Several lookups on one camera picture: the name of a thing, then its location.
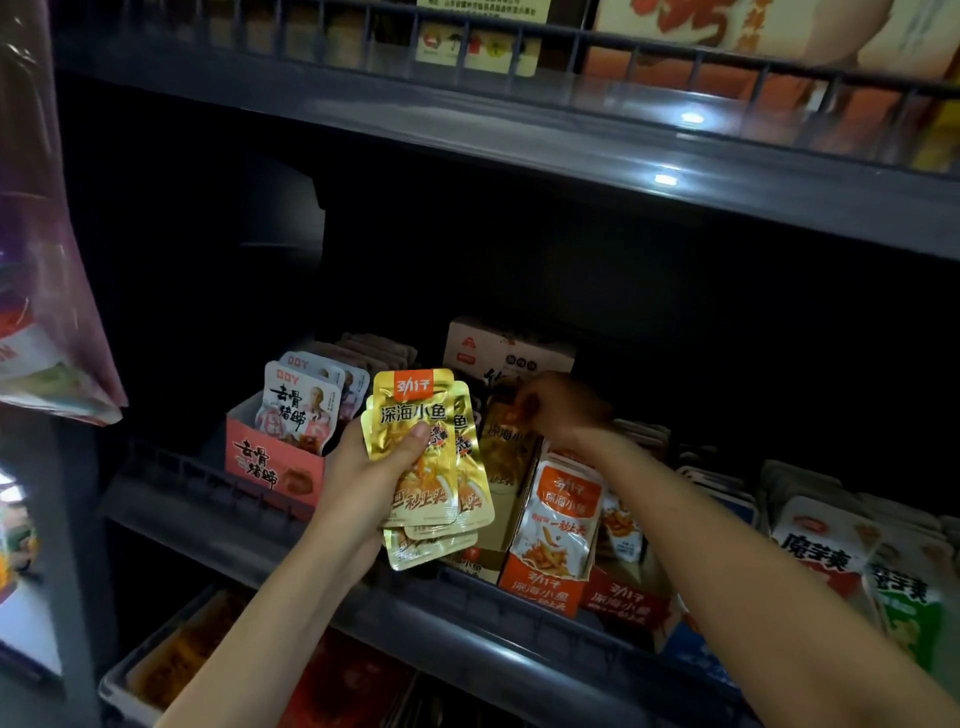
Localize plain brown carton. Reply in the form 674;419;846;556
195;0;414;62

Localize row of snack display cartons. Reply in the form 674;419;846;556
442;318;960;692

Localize person's right hand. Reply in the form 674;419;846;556
502;372;614;452

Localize clear plastic tray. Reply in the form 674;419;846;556
97;582;257;728

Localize person's right forearm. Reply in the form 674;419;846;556
577;427;960;728

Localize purple clear hanging snack bag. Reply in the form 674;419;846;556
0;0;129;426

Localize person's left forearm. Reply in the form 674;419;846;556
157;532;384;728

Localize pink white display carton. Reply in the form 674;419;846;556
225;333;419;519

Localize dark orange snack packs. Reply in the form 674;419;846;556
127;592;249;707

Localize hanging string of colourful packs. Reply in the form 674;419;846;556
0;472;39;602

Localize grey metal store shelf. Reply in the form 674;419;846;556
45;0;960;728

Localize handful of gold snack packets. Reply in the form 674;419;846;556
360;367;497;572

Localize pile of red snack packets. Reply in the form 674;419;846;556
285;637;414;728

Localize yellow label dark carton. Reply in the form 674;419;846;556
412;0;549;77

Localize person's left hand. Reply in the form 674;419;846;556
315;420;437;564

